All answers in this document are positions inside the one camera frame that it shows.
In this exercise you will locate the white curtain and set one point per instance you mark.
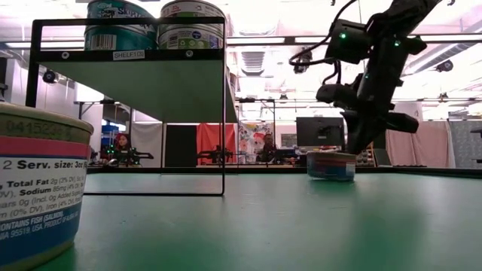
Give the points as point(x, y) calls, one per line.
point(148, 143)

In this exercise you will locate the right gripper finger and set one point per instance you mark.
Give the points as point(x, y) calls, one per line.
point(403, 123)
point(335, 94)

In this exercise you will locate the black monitor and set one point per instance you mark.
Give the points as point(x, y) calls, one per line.
point(312, 131)

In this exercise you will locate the teal tuna can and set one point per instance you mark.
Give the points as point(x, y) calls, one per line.
point(120, 9)
point(120, 37)

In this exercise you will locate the orange curtain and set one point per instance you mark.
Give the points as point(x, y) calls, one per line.
point(211, 137)

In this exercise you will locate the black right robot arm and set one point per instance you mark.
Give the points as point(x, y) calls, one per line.
point(406, 15)

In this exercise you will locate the wooden shelf black frame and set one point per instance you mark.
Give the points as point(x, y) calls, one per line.
point(143, 90)

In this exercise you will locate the black ceiling camera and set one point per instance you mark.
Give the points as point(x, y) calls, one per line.
point(301, 64)
point(50, 75)
point(444, 66)

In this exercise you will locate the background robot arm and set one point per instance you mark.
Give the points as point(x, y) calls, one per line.
point(286, 153)
point(216, 154)
point(132, 155)

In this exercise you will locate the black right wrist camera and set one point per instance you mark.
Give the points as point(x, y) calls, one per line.
point(348, 41)

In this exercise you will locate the black panel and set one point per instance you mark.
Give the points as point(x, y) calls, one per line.
point(180, 147)

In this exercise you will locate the white floral cloth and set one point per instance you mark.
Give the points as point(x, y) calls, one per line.
point(250, 137)

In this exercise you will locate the plain-lid can multicolour label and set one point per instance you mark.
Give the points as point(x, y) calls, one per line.
point(192, 37)
point(192, 9)

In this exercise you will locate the person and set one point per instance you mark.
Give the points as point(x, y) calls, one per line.
point(122, 142)
point(268, 148)

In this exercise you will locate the gold-lid can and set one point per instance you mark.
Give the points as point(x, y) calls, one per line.
point(41, 180)
point(331, 167)

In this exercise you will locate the grey patterned curtain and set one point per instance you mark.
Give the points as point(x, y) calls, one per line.
point(467, 143)

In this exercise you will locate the beige curtain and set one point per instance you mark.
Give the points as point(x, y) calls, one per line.
point(425, 147)

